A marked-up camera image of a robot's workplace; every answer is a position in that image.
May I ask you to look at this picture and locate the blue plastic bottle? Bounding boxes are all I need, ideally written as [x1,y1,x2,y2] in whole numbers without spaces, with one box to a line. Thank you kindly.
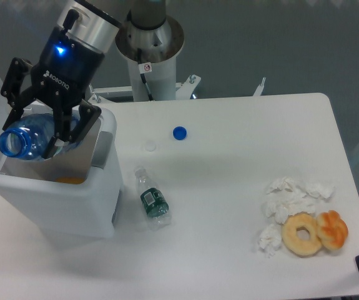
[0,112,85,162]

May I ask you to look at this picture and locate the ring donut bread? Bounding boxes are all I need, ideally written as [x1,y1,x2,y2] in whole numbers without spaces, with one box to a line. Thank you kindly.
[281,213,322,257]

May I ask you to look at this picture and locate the large crumpled white tissue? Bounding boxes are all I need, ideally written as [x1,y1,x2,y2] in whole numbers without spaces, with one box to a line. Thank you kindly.
[262,176,335,224]

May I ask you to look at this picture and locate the twisted orange bread bun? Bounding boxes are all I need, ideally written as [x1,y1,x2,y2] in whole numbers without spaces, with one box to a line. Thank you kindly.
[316,210,348,251]

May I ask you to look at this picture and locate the white bottle cap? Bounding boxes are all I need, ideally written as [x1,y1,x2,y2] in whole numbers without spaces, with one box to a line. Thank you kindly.
[144,141,157,152]

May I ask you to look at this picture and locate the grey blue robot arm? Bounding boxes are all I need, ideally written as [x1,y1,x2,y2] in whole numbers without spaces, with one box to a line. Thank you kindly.
[1,1,121,159]

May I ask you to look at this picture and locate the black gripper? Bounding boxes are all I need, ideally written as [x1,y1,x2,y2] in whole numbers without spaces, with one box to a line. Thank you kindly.
[1,26,105,159]

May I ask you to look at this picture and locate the small crumpled white tissue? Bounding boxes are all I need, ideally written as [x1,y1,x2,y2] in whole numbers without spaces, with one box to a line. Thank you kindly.
[258,224,282,258]

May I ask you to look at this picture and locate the orange object in trash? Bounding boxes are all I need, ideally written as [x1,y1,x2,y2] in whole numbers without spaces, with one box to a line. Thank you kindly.
[56,177,85,184]

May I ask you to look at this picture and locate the white trash can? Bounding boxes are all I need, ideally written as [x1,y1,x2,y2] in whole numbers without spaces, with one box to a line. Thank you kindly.
[0,108,124,238]

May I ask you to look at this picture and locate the blue bottle cap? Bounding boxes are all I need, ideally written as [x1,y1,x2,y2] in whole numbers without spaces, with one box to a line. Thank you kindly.
[172,126,187,141]

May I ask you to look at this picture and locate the clear green label bottle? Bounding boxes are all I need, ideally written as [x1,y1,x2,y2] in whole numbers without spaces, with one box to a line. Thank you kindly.
[134,167,171,231]

